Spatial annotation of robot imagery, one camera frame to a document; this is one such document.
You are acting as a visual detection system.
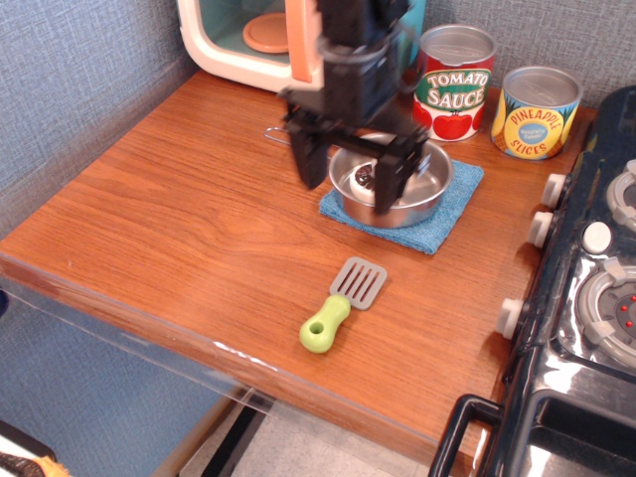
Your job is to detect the blue cloth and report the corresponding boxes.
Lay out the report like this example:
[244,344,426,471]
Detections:
[319,160,484,255]

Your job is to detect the pineapple slices can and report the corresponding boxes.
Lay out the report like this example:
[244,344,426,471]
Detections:
[491,66,583,161]

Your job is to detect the black toy stove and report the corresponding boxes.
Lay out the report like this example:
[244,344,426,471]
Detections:
[429,86,635,476]

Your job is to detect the green handled grey spatula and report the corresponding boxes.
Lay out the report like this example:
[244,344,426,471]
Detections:
[299,256,388,354]

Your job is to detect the white stove knob upper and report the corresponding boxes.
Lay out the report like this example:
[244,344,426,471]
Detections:
[541,174,566,209]

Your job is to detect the steel pan with wire handle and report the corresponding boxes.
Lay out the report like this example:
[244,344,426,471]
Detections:
[262,126,455,230]

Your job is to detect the toy microwave teal and orange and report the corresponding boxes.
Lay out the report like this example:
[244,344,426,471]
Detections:
[178,1,425,91]

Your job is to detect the white stove knob middle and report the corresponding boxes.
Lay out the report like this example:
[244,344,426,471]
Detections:
[527,212,554,248]

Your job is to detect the orange object bottom left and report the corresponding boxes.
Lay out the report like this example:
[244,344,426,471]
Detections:
[1,452,71,477]

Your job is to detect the white stove knob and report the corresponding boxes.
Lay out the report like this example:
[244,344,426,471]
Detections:
[527,212,554,248]
[541,174,566,209]
[496,298,524,340]

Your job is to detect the white stove knob lower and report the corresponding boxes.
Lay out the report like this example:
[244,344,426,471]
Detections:
[496,298,524,340]

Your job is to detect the tomato sauce can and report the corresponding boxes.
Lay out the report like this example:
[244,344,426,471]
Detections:
[412,24,498,142]

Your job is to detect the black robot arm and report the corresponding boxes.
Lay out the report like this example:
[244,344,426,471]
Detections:
[280,1,426,215]

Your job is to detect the white round stove button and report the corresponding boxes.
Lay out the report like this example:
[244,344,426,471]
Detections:
[581,222,612,254]

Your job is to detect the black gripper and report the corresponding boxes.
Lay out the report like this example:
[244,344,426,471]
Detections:
[279,42,426,215]

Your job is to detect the white toy mushroom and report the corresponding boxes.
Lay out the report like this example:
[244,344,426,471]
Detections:
[349,161,376,205]

